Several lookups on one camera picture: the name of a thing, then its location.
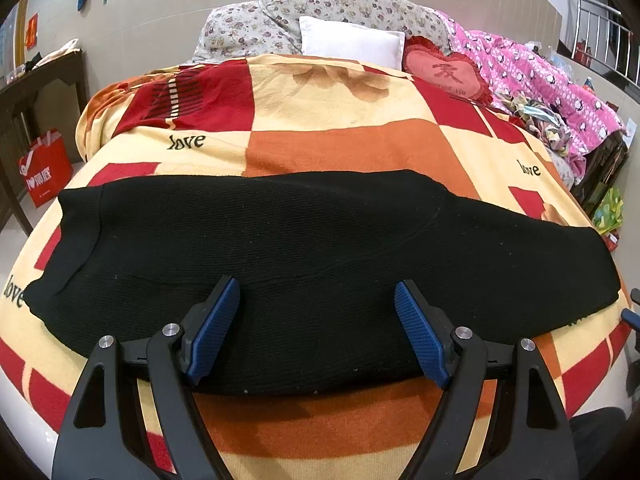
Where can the red shopping bag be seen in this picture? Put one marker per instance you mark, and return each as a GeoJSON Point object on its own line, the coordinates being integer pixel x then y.
{"type": "Point", "coordinates": [45, 170]}

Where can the multicoloured crumpled cloth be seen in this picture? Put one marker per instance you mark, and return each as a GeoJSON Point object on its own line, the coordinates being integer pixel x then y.
{"type": "Point", "coordinates": [552, 136]}

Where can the red wall sign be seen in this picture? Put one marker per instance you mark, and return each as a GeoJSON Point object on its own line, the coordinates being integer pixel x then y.
{"type": "Point", "coordinates": [31, 32]}

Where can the pink penguin blanket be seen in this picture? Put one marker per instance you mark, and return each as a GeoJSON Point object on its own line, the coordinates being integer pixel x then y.
{"type": "Point", "coordinates": [525, 75]}

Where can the white pillow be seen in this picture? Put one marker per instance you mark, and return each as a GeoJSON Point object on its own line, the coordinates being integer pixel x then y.
{"type": "Point", "coordinates": [350, 42]}

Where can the green yellow bag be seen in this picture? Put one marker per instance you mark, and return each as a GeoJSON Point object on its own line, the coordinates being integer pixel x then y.
{"type": "Point", "coordinates": [609, 212]}

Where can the red box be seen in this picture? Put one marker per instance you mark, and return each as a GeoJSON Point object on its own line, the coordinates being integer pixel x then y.
{"type": "Point", "coordinates": [611, 241]}

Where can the checkered red orange blanket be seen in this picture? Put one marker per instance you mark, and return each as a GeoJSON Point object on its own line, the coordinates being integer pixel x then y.
{"type": "Point", "coordinates": [350, 145]}

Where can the pale cloth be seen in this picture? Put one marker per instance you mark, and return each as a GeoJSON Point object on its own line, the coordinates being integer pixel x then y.
{"type": "Point", "coordinates": [60, 52]}

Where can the floral quilt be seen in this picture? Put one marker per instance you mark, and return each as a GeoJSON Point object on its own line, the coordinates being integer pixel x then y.
{"type": "Point", "coordinates": [350, 7]}

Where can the metal stair railing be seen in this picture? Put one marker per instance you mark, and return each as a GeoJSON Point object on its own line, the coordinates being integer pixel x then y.
{"type": "Point", "coordinates": [605, 30]}

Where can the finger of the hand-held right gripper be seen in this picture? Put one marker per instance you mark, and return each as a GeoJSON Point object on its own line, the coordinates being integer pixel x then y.
{"type": "Point", "coordinates": [636, 297]}
{"type": "Point", "coordinates": [629, 319]}

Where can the black knit sweater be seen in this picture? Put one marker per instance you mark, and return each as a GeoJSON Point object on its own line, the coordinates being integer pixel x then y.
{"type": "Point", "coordinates": [325, 240]}

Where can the plastic bottle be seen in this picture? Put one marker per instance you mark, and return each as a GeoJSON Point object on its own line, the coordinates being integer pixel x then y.
{"type": "Point", "coordinates": [590, 84]}

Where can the small black object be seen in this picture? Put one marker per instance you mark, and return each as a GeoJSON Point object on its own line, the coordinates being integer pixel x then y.
{"type": "Point", "coordinates": [35, 61]}

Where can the glass block window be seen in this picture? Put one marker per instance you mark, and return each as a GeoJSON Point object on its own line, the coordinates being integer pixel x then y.
{"type": "Point", "coordinates": [7, 55]}

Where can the person's dark clothing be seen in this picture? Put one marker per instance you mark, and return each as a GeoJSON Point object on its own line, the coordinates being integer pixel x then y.
{"type": "Point", "coordinates": [600, 440]}

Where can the dark wooden bed frame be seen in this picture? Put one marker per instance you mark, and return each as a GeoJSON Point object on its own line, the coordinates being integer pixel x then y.
{"type": "Point", "coordinates": [600, 170]}

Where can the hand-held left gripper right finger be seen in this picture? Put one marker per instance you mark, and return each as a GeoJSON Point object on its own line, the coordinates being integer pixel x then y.
{"type": "Point", "coordinates": [425, 335]}

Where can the red canister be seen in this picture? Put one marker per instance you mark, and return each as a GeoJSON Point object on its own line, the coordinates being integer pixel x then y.
{"type": "Point", "coordinates": [583, 52]}

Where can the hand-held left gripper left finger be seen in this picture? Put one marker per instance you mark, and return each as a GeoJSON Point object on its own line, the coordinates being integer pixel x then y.
{"type": "Point", "coordinates": [215, 330]}

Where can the dark wooden table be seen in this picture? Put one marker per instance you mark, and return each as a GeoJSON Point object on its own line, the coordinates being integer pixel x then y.
{"type": "Point", "coordinates": [45, 85]}

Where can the red heart cushion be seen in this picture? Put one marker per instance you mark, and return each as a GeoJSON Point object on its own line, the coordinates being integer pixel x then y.
{"type": "Point", "coordinates": [440, 72]}

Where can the floral bed sheet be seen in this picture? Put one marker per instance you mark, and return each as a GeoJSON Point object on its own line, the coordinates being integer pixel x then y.
{"type": "Point", "coordinates": [564, 170]}

